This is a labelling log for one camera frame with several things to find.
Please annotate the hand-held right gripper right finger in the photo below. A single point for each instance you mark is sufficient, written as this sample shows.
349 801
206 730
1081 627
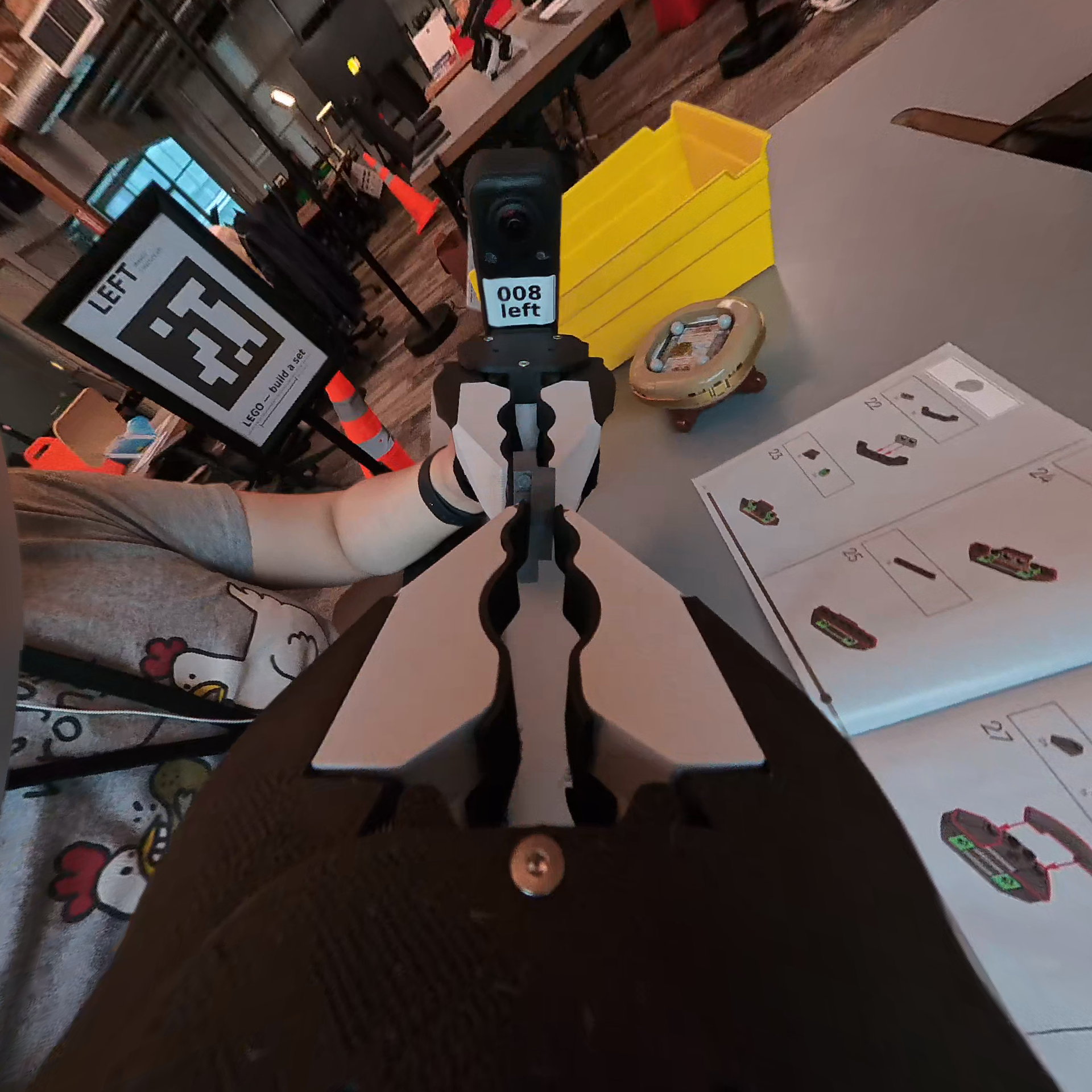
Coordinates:
674 682

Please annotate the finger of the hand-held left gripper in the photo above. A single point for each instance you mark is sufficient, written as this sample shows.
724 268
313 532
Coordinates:
478 435
573 435

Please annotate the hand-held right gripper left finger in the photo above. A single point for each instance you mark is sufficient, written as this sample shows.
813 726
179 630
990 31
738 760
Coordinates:
401 674

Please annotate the dark grey brick piece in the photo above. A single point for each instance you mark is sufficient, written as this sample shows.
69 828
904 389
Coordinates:
533 537

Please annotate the person's left forearm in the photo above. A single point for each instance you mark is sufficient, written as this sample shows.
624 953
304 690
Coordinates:
367 529

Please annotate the grey desk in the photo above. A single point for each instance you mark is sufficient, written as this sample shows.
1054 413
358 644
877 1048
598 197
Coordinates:
853 256

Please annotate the black wristband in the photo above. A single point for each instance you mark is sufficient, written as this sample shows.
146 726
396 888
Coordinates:
435 503

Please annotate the orange traffic cone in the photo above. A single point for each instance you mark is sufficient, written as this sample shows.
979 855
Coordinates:
367 426
409 200

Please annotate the black floor stand pole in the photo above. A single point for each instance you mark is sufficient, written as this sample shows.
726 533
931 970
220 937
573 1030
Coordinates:
755 51
431 333

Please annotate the grey background table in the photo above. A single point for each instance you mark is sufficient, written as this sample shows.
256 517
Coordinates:
503 94

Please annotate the tan round brick model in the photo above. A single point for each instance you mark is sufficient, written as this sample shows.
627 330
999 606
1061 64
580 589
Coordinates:
691 350

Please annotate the yellow plastic bin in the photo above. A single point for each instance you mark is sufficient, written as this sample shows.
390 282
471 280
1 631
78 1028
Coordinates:
665 239

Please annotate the black white device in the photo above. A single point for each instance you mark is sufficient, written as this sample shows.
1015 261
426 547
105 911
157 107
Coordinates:
495 43

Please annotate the white instruction booklet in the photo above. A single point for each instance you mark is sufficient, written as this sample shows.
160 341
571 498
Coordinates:
938 597

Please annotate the red bag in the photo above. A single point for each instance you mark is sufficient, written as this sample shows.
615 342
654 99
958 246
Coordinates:
682 15

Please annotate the grey printed shirt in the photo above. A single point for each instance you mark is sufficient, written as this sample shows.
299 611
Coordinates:
111 546

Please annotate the paned window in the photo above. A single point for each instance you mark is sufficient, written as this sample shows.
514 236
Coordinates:
162 183

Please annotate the orange bag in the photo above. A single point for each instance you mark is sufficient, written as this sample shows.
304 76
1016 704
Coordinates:
68 456

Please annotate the white air vent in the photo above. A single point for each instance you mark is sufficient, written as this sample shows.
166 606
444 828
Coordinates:
60 30

